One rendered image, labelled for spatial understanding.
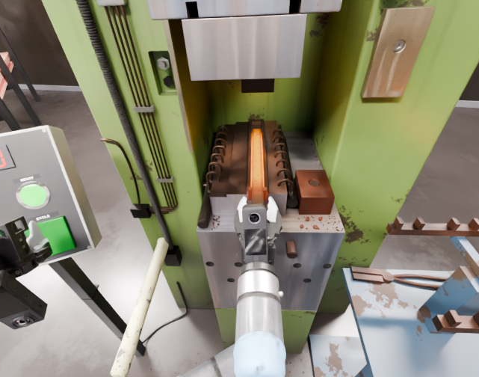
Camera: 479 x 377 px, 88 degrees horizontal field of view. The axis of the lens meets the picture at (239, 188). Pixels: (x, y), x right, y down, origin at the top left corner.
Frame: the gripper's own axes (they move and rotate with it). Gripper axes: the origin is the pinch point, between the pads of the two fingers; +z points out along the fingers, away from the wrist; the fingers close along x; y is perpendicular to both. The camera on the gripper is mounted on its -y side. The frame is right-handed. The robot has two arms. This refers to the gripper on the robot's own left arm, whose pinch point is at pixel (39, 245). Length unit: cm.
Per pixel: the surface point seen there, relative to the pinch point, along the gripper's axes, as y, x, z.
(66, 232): 0.2, -3.2, 4.4
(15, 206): 8.0, 3.8, 5.2
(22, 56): 224, 141, 485
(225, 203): -4.6, -38.9, 6.8
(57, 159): 15.3, -6.3, 5.2
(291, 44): 24, -51, -16
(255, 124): 14, -63, 34
